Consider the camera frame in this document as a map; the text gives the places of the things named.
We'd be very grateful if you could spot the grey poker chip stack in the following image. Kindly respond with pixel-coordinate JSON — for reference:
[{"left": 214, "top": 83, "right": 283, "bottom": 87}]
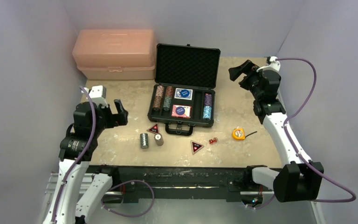
[{"left": 140, "top": 133, "right": 149, "bottom": 149}]

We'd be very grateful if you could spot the brown poker chip stack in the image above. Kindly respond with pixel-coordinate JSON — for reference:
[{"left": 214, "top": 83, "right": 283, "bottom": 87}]
[{"left": 154, "top": 133, "right": 164, "bottom": 146}]

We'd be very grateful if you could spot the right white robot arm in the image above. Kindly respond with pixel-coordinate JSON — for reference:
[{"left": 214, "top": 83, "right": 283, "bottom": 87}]
[{"left": 228, "top": 60, "right": 324, "bottom": 202}]

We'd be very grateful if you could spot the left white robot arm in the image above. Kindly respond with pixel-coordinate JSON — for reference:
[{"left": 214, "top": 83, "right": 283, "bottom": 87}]
[{"left": 43, "top": 97, "right": 128, "bottom": 224}]

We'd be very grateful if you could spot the black poker set case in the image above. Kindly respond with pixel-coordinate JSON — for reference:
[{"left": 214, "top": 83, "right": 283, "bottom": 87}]
[{"left": 147, "top": 43, "right": 220, "bottom": 136}]

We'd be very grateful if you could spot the brown lower chip stack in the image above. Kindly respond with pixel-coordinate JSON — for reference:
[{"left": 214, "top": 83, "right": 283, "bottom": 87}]
[{"left": 152, "top": 96, "right": 163, "bottom": 111}]

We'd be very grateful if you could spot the red triangular dealer button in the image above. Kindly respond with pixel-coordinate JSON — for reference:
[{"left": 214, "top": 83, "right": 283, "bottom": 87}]
[{"left": 147, "top": 124, "right": 160, "bottom": 135}]

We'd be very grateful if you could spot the orange chip stack in case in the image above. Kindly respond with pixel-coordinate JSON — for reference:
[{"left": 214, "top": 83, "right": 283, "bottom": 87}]
[{"left": 155, "top": 85, "right": 164, "bottom": 97}]

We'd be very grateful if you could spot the green chip stack in case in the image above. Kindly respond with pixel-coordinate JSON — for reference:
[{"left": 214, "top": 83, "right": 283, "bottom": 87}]
[{"left": 163, "top": 96, "right": 172, "bottom": 111}]

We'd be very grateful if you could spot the purple chip stack in case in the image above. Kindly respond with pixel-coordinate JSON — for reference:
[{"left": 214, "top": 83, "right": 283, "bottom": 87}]
[{"left": 204, "top": 93, "right": 213, "bottom": 107}]

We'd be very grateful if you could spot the dark red chip stack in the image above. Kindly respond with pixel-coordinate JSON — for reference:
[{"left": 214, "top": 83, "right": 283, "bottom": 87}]
[{"left": 165, "top": 86, "right": 174, "bottom": 98}]

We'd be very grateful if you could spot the yellow measuring tape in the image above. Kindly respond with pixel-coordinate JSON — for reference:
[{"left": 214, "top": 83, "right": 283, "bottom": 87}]
[{"left": 232, "top": 128, "right": 257, "bottom": 140}]

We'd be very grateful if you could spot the light blue chip stack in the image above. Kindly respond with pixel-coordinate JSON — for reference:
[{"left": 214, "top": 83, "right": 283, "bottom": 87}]
[{"left": 202, "top": 105, "right": 212, "bottom": 121}]

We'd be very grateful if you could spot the red card deck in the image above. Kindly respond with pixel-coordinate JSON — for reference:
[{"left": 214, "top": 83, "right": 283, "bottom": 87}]
[{"left": 171, "top": 105, "right": 191, "bottom": 119}]

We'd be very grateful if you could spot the pink plastic storage box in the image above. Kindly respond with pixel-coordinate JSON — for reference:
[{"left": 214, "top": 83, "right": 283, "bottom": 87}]
[{"left": 72, "top": 29, "right": 157, "bottom": 80}]

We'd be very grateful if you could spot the blue card deck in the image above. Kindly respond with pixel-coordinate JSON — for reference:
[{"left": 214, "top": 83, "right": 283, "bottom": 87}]
[{"left": 174, "top": 88, "right": 193, "bottom": 100}]

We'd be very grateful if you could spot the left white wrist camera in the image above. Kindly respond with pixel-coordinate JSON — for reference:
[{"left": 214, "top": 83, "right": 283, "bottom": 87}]
[{"left": 89, "top": 85, "right": 108, "bottom": 108}]

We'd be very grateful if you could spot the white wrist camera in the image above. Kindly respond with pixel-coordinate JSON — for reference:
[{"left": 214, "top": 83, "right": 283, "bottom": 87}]
[
  {"left": 89, "top": 85, "right": 108, "bottom": 108},
  {"left": 256, "top": 56, "right": 281, "bottom": 72}
]

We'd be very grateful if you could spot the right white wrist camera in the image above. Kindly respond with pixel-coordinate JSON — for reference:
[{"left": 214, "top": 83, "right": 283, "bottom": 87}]
[{"left": 256, "top": 56, "right": 281, "bottom": 72}]

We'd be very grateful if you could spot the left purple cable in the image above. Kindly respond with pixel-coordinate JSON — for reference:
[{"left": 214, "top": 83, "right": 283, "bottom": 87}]
[{"left": 51, "top": 86, "right": 97, "bottom": 223}]

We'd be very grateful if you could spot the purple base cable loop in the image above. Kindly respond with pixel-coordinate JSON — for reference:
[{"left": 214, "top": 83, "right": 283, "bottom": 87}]
[{"left": 101, "top": 180, "right": 155, "bottom": 218}]

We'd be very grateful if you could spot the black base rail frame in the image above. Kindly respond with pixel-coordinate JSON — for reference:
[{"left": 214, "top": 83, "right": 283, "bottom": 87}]
[{"left": 86, "top": 165, "right": 273, "bottom": 204}]

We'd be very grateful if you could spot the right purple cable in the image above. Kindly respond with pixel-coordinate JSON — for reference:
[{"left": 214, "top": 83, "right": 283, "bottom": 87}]
[{"left": 275, "top": 57, "right": 357, "bottom": 203}]

